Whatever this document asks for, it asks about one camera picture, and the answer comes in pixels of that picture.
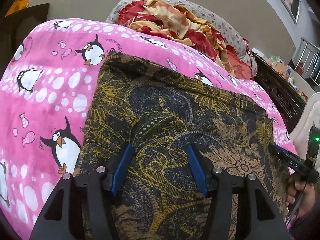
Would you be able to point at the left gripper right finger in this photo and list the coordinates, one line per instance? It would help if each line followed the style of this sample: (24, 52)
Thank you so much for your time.
(257, 216)

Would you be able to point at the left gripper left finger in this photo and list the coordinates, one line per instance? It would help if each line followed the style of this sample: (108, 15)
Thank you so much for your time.
(62, 218)

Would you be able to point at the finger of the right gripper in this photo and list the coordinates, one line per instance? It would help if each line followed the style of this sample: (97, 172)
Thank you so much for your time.
(270, 149)
(281, 151)

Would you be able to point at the dark floral patterned garment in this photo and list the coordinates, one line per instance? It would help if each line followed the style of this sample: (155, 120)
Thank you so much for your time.
(161, 112)

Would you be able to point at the person's right hand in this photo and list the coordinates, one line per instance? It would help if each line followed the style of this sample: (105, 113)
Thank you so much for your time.
(301, 190)

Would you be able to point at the dark carved wooden headboard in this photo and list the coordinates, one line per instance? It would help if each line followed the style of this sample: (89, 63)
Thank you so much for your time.
(287, 101)

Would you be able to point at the clutter on headboard shelf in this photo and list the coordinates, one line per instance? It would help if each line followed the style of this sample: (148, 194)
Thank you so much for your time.
(278, 70)

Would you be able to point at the metal stair railing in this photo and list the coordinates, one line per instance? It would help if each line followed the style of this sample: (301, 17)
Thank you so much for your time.
(307, 65)

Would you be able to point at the pink penguin bed sheet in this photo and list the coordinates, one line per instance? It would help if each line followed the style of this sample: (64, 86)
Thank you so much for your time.
(47, 90)

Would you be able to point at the red and beige blanket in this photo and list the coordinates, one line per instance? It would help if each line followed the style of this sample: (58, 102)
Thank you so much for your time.
(180, 27)

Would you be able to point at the grey floral pillow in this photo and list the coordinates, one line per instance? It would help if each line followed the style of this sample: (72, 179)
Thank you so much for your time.
(225, 30)

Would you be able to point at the orange plastic basket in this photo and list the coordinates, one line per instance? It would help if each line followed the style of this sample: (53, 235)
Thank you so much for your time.
(17, 6)

